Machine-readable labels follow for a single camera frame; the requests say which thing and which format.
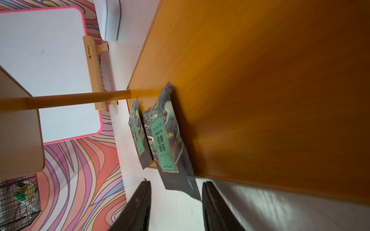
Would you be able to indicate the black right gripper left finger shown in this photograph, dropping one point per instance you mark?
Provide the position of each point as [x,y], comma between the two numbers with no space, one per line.
[136,215]

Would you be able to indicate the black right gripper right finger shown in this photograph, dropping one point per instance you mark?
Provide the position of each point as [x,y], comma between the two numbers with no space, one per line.
[217,215]

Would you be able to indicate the green tea bag large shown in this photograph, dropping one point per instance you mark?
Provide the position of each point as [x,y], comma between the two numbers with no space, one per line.
[139,135]

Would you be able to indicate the green tea bag small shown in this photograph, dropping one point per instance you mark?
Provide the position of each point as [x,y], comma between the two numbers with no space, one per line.
[167,146]

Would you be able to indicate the yellow wooden two-tier shelf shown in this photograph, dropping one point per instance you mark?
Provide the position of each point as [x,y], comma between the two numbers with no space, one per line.
[274,94]

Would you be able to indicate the wooden whiteboard stand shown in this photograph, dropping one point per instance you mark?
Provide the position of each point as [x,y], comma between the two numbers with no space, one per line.
[93,53]

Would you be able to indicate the pink-framed whiteboard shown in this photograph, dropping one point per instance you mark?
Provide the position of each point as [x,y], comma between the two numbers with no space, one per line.
[43,50]

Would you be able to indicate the white plastic box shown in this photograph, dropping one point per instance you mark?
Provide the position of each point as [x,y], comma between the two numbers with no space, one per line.
[108,13]

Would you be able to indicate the black wire basket left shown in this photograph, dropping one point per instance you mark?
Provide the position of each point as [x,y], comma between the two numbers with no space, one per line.
[20,202]

